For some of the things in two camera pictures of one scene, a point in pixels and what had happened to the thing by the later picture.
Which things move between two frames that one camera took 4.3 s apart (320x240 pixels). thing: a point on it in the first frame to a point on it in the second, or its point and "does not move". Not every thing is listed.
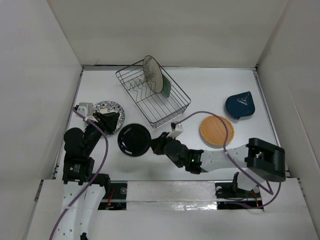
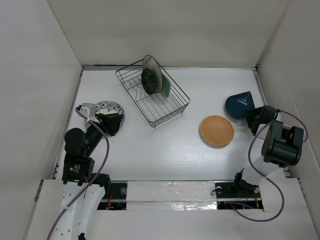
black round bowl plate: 134,140 to 148,80
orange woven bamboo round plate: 213,131 does not move
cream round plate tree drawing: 152,74 does not move
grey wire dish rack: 156,108 does not move
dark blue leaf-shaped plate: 240,105 does not move
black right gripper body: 160,148 to 253,116
